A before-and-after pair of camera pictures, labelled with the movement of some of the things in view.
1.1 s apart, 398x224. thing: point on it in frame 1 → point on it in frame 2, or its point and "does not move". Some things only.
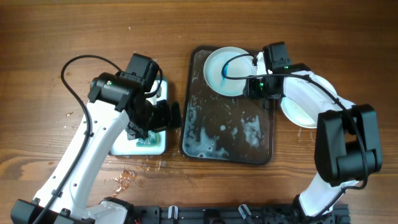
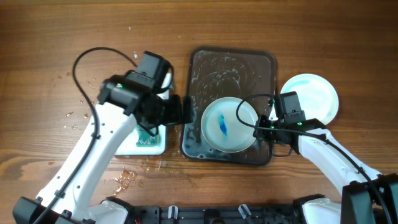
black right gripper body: x=259 y=88 → x=272 y=135
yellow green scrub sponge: x=152 y=140 does not move
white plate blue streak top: x=226 y=69 → x=221 y=127
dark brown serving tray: x=222 y=129 does not move
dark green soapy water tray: x=126 y=146 does not move
